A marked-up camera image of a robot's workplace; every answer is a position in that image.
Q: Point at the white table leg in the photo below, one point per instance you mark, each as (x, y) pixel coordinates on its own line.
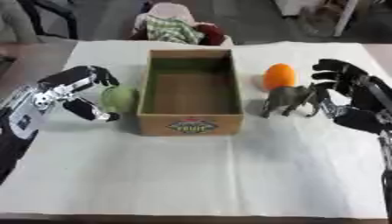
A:
(345, 17)

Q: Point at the white chair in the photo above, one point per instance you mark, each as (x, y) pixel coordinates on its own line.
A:
(168, 14)

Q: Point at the green white checked cloth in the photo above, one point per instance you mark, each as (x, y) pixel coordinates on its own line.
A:
(171, 30)

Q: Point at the orange oval toy fruit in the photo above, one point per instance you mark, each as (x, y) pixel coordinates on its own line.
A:
(278, 77)

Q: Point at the dark red bag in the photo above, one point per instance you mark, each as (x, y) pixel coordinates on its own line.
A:
(211, 34)

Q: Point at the black chair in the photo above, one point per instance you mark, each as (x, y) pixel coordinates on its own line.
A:
(51, 17)

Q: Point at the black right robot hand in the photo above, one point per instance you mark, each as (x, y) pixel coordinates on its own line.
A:
(357, 96)

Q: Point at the tan cardboard box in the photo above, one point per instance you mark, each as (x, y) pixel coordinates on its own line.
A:
(190, 93)

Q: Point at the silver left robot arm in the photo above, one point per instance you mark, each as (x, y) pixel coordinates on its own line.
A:
(20, 128)

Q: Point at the grey toy elephant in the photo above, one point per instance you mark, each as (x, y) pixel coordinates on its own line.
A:
(289, 99)

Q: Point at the green round toy fruit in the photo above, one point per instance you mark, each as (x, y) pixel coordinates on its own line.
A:
(119, 99)

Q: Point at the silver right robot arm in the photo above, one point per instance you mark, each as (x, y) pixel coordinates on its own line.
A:
(386, 175)

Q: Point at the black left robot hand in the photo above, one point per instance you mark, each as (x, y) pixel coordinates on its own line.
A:
(76, 76)

